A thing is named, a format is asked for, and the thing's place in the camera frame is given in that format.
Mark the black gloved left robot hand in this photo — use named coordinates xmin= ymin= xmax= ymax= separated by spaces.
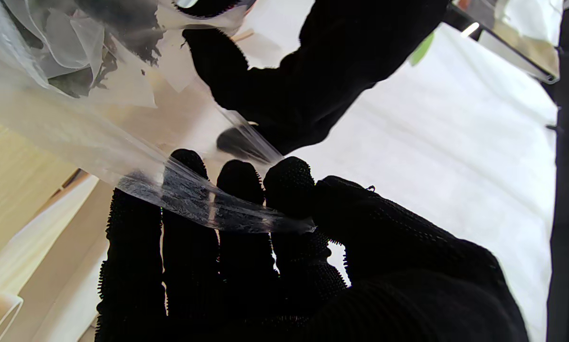
xmin=173 ymin=0 xmax=451 ymax=164

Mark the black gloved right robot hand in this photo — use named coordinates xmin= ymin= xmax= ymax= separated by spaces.
xmin=95 ymin=149 xmax=534 ymax=342

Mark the clear plastic tea bag pouch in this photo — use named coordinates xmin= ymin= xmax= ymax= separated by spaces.
xmin=0 ymin=0 xmax=316 ymax=234

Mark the green plant with long leaves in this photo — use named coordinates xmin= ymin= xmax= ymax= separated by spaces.
xmin=408 ymin=31 xmax=436 ymax=67

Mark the shiny metal panel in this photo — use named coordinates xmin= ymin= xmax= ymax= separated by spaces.
xmin=451 ymin=0 xmax=565 ymax=85

